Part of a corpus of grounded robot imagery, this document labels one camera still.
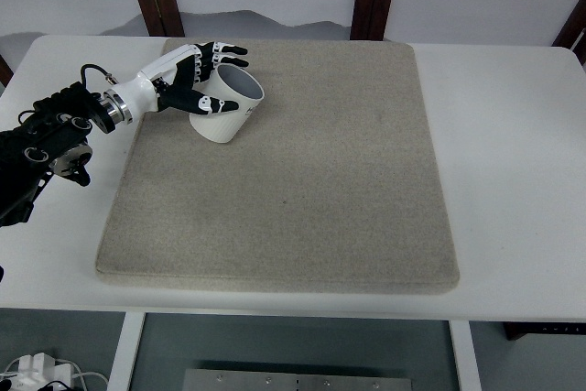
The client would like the white cable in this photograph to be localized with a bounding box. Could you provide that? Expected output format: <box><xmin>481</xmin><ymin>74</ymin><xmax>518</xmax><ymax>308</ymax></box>
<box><xmin>68</xmin><ymin>370</ymin><xmax>111</xmax><ymax>391</ymax></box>

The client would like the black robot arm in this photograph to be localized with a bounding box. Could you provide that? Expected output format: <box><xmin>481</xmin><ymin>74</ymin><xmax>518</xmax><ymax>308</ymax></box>
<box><xmin>1</xmin><ymin>41</ymin><xmax>248</xmax><ymax>226</ymax></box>

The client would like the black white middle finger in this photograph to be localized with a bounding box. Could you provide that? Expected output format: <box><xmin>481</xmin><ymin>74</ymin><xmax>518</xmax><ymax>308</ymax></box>
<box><xmin>194</xmin><ymin>61</ymin><xmax>216</xmax><ymax>83</ymax></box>

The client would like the dark brown furniture corner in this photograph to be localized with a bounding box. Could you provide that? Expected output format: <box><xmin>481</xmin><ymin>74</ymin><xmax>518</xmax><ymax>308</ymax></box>
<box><xmin>503</xmin><ymin>321</ymin><xmax>585</xmax><ymax>341</ymax></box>

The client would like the dark wooden frame right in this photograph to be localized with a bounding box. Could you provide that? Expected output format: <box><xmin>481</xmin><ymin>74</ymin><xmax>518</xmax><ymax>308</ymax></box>
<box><xmin>552</xmin><ymin>0</ymin><xmax>585</xmax><ymax>58</ymax></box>

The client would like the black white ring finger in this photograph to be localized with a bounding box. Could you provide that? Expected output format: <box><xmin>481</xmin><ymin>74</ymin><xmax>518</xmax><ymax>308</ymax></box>
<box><xmin>201</xmin><ymin>54</ymin><xmax>249</xmax><ymax>69</ymax></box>

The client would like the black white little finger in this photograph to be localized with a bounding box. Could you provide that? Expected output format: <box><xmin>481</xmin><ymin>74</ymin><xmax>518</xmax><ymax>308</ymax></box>
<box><xmin>197</xmin><ymin>41</ymin><xmax>248</xmax><ymax>56</ymax></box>

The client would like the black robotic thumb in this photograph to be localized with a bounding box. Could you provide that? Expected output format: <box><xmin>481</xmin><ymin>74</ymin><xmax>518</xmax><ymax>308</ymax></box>
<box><xmin>158</xmin><ymin>85</ymin><xmax>240</xmax><ymax>115</ymax></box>

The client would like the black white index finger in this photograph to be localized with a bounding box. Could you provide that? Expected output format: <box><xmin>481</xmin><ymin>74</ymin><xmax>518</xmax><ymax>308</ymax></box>
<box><xmin>171</xmin><ymin>56</ymin><xmax>200</xmax><ymax>92</ymax></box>

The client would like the beige square foam mat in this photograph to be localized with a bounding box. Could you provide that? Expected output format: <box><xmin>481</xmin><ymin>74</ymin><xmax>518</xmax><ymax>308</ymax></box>
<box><xmin>95</xmin><ymin>40</ymin><xmax>460</xmax><ymax>294</ymax></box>

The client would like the white ribbed cup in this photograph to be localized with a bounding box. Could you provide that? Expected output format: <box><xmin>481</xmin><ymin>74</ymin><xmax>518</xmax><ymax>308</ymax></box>
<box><xmin>190</xmin><ymin>64</ymin><xmax>265</xmax><ymax>143</ymax></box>

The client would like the grey metal base plate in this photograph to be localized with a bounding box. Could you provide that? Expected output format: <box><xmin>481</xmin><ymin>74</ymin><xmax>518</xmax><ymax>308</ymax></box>
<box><xmin>182</xmin><ymin>369</ymin><xmax>412</xmax><ymax>391</ymax></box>

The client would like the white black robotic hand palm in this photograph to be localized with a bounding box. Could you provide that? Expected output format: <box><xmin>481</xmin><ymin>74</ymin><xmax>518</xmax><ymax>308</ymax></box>
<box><xmin>109</xmin><ymin>44</ymin><xmax>201</xmax><ymax>119</ymax></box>

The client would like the white power strip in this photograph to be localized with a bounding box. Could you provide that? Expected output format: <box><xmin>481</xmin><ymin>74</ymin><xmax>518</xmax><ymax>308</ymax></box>
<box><xmin>1</xmin><ymin>353</ymin><xmax>73</xmax><ymax>390</ymax></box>

